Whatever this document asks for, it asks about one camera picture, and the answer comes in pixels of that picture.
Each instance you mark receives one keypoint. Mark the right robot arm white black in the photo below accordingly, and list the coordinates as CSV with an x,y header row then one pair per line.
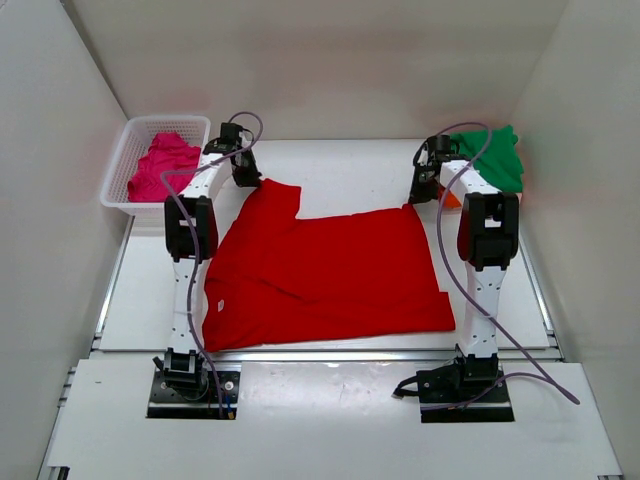
x,y
487,241

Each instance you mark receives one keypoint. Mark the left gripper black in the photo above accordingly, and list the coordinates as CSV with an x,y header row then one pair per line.
x,y
250,180

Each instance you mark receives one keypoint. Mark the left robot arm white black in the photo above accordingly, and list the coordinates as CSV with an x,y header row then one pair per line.
x,y
191,233

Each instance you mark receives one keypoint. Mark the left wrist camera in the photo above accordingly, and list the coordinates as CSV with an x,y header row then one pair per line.
x,y
231,135

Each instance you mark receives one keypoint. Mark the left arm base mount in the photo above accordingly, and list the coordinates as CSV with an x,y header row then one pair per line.
x,y
184,387

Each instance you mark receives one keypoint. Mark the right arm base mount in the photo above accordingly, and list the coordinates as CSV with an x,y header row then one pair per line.
x,y
466,389

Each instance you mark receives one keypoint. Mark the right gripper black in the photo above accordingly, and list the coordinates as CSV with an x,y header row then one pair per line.
x,y
416,195

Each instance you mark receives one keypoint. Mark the white plastic basket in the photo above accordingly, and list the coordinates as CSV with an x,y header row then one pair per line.
x,y
132,145

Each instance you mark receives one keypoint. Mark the green folded t-shirt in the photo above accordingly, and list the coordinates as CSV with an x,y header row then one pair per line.
x,y
500,164

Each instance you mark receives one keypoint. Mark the orange folded t-shirt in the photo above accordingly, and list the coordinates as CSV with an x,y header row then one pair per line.
x,y
449,201

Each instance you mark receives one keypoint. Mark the pink t-shirt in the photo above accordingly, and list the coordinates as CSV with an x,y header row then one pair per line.
x,y
167,152

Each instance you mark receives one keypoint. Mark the red t-shirt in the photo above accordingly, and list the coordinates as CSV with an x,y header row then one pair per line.
x,y
279,279

